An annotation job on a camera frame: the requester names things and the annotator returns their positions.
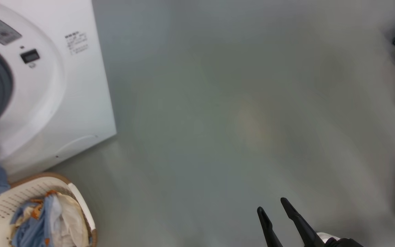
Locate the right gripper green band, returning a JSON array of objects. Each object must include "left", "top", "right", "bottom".
[{"left": 257, "top": 197, "right": 364, "bottom": 247}]

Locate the cream white garment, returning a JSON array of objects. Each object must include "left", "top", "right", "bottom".
[{"left": 45, "top": 194, "right": 90, "bottom": 247}]

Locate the white washing machine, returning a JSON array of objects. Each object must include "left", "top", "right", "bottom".
[{"left": 0, "top": 0, "right": 118, "bottom": 183}]

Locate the round white filter cover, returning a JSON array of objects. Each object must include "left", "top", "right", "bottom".
[{"left": 54, "top": 134, "right": 99, "bottom": 159}]

